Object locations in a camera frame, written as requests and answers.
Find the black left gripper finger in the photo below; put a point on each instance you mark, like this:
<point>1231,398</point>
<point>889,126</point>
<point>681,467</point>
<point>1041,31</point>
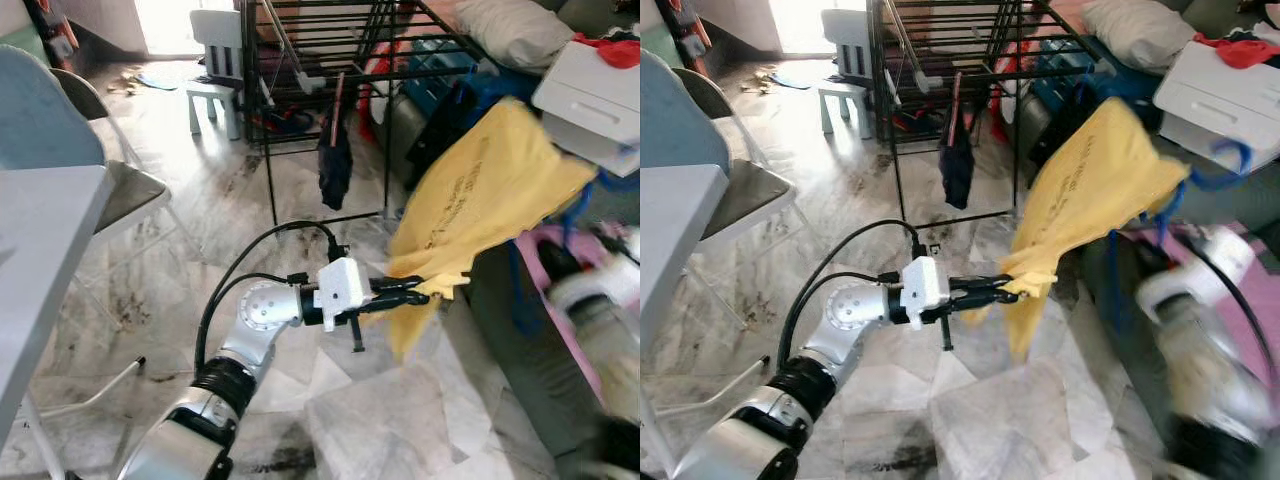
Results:
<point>402,283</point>
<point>985,299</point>
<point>402,299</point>
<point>985,283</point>

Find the beige pillow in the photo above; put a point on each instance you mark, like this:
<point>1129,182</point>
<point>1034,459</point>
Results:
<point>515,30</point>
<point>1140,30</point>

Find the grey folding chair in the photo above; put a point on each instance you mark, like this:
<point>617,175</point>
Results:
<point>750,190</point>
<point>130,190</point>

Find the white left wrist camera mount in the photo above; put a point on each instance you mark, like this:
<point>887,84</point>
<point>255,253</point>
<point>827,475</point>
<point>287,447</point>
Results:
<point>340,290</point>
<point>922,290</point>

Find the pink hanger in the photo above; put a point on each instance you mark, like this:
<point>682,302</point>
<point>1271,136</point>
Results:
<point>340,95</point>
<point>957,95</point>

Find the blue plastic box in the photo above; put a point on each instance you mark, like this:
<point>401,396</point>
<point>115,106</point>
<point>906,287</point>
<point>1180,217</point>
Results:
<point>1065,70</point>
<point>440,70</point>

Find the black metal drying rack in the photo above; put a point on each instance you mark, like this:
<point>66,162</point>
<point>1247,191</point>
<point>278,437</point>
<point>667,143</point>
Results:
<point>244,60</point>
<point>872,60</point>

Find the red garment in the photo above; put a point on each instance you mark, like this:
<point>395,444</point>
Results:
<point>620,52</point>
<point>1245,52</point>

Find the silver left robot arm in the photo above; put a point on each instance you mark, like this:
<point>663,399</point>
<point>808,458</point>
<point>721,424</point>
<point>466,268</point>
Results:
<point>840,310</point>
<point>260,310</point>

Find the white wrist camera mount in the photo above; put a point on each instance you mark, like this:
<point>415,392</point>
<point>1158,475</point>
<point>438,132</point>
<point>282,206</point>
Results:
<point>595,285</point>
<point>1190,270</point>
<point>922,290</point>
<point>340,290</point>

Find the pale plastic child chair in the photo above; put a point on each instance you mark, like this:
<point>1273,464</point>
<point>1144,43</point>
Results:
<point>845,60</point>
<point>215,60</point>

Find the white drawer unit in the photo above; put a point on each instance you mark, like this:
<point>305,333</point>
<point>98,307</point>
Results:
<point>590,100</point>
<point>1215,100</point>

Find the white folding table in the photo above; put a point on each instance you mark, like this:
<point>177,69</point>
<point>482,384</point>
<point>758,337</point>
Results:
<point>670,230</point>
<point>40,250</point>

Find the dark navy garment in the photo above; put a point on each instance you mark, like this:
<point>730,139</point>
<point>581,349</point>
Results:
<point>958,165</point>
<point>335,165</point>

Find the yellow shirt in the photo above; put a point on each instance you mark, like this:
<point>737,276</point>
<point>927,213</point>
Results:
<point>1090,190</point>
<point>480,190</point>

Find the pink foam mat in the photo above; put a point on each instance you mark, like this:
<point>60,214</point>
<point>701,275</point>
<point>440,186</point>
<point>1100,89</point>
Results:
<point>540,243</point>
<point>1255,330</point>

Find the black garment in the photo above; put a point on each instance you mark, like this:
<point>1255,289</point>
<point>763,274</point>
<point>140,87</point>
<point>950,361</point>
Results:
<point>1060,125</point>
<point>440,130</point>

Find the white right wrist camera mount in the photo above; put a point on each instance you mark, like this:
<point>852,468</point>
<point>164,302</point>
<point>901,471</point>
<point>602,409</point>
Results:
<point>1190,270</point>
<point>595,285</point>

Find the green storage bin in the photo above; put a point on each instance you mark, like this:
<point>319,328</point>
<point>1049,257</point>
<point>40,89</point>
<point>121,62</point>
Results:
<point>655,45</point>
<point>15,45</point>

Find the blue chair back cover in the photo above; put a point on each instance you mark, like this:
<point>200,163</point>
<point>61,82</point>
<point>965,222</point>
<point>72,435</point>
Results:
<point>40,110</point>
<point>675,110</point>

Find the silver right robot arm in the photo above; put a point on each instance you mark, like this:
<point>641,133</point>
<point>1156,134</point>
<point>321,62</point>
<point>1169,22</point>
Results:
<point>605,355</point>
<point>1200,370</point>

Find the blue door mat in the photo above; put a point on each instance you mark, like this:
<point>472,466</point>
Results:
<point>160,78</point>
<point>790,78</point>

